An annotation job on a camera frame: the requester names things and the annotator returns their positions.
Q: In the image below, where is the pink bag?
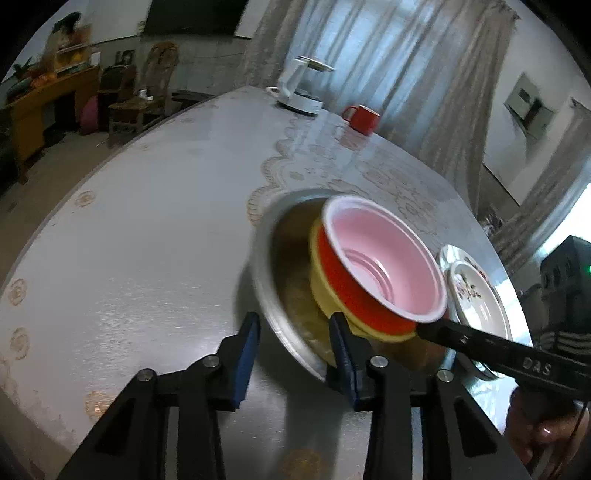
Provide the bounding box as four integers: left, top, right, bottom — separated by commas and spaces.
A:
79, 95, 100, 134

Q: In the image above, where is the person's right hand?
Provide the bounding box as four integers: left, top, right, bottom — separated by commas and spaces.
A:
505, 385, 589, 467

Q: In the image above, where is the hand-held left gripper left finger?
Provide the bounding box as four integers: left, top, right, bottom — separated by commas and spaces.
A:
58, 311, 262, 480

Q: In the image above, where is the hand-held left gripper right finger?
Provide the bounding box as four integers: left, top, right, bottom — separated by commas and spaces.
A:
329, 312, 532, 480

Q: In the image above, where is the person's right forearm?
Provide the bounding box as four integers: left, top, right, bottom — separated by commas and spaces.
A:
540, 330, 591, 361

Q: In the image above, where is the large pink-rimmed floral plate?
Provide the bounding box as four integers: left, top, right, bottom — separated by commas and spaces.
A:
436, 244, 518, 381

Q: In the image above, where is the bright window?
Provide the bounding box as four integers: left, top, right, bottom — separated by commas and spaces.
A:
568, 185, 591, 241

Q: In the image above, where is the white electric kettle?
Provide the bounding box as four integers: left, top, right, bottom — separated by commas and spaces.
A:
265, 56, 337, 115

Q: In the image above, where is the white plate with flower centre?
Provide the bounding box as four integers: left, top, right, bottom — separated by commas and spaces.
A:
445, 261, 513, 342

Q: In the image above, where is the small wooden shelf rack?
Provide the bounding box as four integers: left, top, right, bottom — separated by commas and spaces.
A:
55, 28, 90, 70

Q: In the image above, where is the wide beige curtain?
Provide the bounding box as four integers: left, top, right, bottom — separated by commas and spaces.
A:
235, 0, 513, 199

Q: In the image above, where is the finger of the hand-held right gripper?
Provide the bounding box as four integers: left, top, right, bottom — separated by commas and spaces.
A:
416, 318, 591, 407

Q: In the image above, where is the wooden cabinet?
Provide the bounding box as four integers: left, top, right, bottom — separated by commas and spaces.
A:
7, 65, 102, 171

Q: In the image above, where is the red mug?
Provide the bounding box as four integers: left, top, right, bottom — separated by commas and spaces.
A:
342, 104, 382, 136

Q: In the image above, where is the red plastic bowl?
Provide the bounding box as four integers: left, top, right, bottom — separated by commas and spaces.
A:
318, 195, 448, 334

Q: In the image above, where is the yellow bowl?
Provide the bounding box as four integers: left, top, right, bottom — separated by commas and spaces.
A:
308, 217, 416, 344

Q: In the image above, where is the black wall television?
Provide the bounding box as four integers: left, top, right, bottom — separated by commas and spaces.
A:
143, 0, 250, 38

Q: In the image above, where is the stainless steel bowl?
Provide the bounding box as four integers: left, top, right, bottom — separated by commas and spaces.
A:
249, 188, 458, 384

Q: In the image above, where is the narrow beige curtain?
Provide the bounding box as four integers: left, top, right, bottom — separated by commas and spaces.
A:
489, 99, 591, 273

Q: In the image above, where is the grey wall electrical box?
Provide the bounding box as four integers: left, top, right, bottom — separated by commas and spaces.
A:
504, 71, 555, 139

